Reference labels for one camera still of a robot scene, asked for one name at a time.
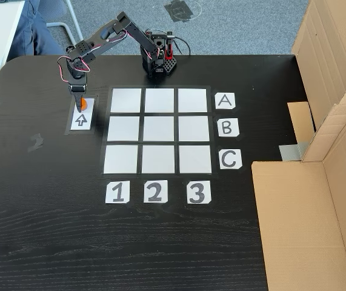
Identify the round orange token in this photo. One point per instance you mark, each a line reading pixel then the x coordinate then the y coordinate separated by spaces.
pixel 85 104

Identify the white nine-square grid sheet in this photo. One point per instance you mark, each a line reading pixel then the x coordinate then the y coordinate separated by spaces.
pixel 157 128

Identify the white arrow paper sheet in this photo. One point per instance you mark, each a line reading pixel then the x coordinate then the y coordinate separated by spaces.
pixel 81 124

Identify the person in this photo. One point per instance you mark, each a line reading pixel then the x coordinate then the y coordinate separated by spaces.
pixel 33 33

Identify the clear tape scrap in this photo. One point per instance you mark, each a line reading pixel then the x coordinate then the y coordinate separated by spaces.
pixel 35 143

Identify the red black clamp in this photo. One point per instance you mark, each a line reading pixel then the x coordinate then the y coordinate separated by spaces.
pixel 169 56

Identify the paper sheet number 1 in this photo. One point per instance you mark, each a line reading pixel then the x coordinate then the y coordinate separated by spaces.
pixel 117 192

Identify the black floor tape patch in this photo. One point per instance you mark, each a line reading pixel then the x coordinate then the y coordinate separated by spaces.
pixel 178 12

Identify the paper sheet number 2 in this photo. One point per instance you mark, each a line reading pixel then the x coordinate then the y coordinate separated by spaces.
pixel 155 191

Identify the paper sheet letter A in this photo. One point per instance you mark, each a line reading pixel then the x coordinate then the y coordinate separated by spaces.
pixel 224 101

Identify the paper sheet letter B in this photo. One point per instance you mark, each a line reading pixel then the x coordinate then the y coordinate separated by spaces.
pixel 228 128

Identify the paper sheet number 3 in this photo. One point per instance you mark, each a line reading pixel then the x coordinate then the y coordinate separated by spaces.
pixel 199 192

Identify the paper sheet letter C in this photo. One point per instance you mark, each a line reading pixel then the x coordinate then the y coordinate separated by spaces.
pixel 230 159

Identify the chair with white frame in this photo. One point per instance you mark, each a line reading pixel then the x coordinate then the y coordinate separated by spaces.
pixel 54 6

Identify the brown cardboard box wall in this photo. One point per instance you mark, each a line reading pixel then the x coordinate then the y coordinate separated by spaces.
pixel 297 227
pixel 327 45

